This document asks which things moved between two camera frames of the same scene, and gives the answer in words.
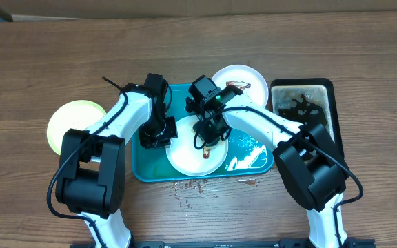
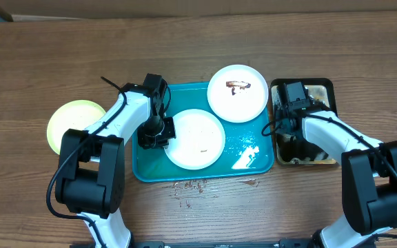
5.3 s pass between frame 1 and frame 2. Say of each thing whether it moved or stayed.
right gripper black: moved
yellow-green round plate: stayed
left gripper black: stayed
